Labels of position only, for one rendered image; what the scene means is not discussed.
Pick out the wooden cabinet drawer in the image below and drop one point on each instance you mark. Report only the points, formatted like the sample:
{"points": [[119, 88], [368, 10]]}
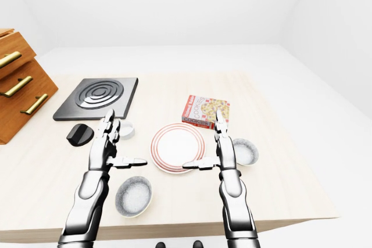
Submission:
{"points": [[17, 45], [17, 123], [32, 71]]}

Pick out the small dark rounded shape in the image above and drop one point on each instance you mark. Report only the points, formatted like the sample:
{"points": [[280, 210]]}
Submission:
{"points": [[160, 245], [198, 244]]}

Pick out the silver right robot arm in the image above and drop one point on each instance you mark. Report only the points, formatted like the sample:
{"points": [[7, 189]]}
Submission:
{"points": [[236, 201]]}

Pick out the wooden cabinet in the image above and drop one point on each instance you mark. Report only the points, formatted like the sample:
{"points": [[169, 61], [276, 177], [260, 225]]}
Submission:
{"points": [[8, 132]]}

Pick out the small white ramekin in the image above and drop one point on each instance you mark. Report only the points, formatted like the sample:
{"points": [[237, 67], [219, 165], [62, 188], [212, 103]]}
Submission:
{"points": [[128, 130]]}

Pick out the round black stove knob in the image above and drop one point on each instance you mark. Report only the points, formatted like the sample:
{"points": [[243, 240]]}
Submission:
{"points": [[80, 135]]}

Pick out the patterned black and white bowl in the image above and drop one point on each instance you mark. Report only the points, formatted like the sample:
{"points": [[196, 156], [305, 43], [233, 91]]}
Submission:
{"points": [[133, 197], [246, 152]]}

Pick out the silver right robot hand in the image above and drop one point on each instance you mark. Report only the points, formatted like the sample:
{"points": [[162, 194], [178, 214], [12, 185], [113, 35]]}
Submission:
{"points": [[226, 155]]}

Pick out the flat dark stove plate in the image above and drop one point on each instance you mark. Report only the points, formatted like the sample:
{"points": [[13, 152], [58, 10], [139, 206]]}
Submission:
{"points": [[72, 108]]}

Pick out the red printed cookie box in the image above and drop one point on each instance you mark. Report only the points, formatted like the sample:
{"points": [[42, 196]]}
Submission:
{"points": [[200, 108]]}

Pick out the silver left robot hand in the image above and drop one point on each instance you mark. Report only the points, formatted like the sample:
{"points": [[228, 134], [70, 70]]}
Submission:
{"points": [[100, 149]]}

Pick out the white plate with red rings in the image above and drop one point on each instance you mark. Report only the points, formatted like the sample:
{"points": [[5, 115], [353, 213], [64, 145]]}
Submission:
{"points": [[177, 146]]}

